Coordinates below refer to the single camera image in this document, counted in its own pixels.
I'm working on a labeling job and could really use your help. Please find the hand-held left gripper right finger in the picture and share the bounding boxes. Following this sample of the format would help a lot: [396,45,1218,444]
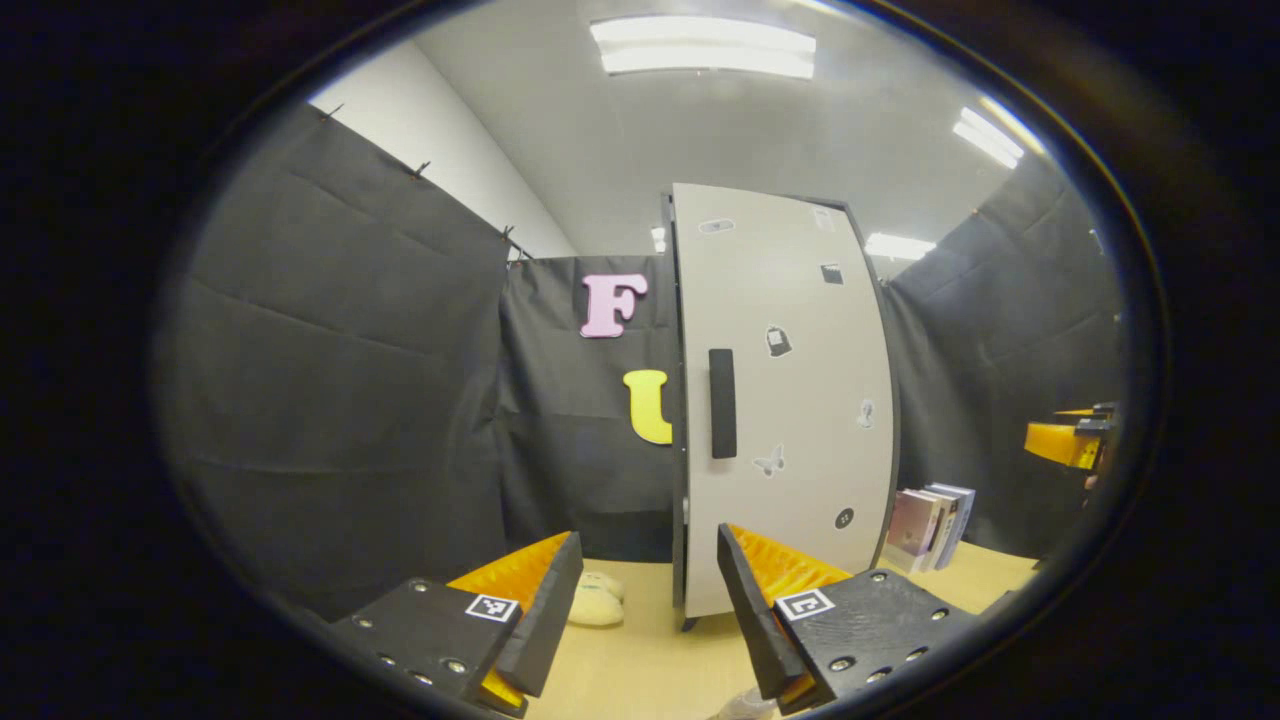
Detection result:
[716,522,981,717]

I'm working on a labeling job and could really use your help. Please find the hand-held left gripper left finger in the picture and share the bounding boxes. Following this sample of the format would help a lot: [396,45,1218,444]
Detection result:
[330,531,586,719]

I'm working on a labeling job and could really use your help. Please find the clear plastic bottle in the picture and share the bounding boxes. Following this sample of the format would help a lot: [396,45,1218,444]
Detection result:
[711,688,780,720]

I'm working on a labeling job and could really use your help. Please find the black cabinet door handle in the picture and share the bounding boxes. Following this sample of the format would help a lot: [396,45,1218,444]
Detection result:
[708,348,738,460]

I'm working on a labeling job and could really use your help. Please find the light grey cabinet door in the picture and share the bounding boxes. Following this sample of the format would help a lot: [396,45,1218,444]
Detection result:
[672,183,899,619]

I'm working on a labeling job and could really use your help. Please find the dark grey cabinet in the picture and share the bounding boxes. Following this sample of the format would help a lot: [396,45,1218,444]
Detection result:
[659,192,902,633]

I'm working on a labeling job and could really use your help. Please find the cream plush toy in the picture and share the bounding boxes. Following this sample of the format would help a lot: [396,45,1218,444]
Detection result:
[568,571,627,628]

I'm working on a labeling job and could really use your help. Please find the blue-grey book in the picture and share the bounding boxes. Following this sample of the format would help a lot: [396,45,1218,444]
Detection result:
[930,483,976,569]

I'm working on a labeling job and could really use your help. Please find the white book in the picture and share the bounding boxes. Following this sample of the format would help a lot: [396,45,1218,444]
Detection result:
[920,487,960,571]

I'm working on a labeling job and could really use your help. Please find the black backdrop cloth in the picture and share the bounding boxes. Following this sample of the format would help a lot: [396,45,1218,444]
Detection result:
[160,100,1126,621]

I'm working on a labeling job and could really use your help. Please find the large ceiling light panel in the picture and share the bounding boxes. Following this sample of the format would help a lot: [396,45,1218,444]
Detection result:
[590,15,817,79]

